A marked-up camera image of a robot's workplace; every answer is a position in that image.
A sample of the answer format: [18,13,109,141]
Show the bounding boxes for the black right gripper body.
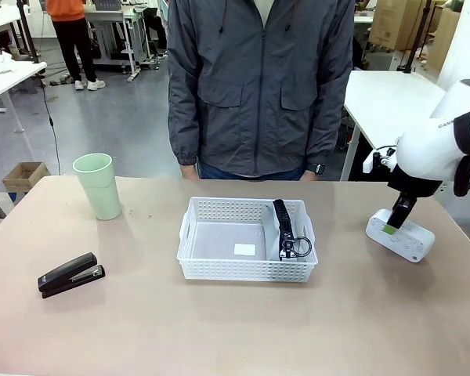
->
[387,165,443,198]

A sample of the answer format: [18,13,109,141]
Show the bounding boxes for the white power strip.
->
[365,208,436,265]

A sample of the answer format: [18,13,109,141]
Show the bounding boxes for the black stapler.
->
[37,252,107,300]

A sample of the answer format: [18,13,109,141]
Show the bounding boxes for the person's right forearm grey sleeve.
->
[167,93,201,168]

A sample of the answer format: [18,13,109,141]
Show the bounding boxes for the person's left forearm grey sleeve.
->
[304,78,356,168]

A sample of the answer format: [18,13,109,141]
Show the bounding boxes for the white perforated plastic basket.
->
[175,196,320,284]

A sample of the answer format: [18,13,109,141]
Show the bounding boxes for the large white table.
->
[339,69,448,182]

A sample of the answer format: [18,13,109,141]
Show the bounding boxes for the black stand pole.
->
[398,0,432,74]

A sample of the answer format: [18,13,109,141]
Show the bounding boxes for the white label sticker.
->
[233,243,259,257]

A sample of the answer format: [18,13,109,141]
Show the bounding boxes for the stacked brown cardboard boxes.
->
[367,0,461,75]

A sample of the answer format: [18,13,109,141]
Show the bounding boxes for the person in grey jacket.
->
[167,0,356,182]

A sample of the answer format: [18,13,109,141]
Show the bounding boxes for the light green plastic cup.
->
[72,153,123,222]

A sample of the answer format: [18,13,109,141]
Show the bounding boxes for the white background workbench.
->
[82,0,169,83]

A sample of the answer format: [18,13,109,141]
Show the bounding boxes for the person in orange top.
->
[45,0,107,92]

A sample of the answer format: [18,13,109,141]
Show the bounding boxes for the small open cardboard box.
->
[2,161,50,195]

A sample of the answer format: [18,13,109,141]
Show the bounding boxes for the white table with cloth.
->
[0,54,49,135]

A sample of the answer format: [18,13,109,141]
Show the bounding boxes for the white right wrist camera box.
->
[362,149,397,174]

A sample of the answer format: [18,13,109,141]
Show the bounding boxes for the black strap with key ring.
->
[272,198,313,262]

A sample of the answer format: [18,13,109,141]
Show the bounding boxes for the black floor cable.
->
[42,80,63,177]

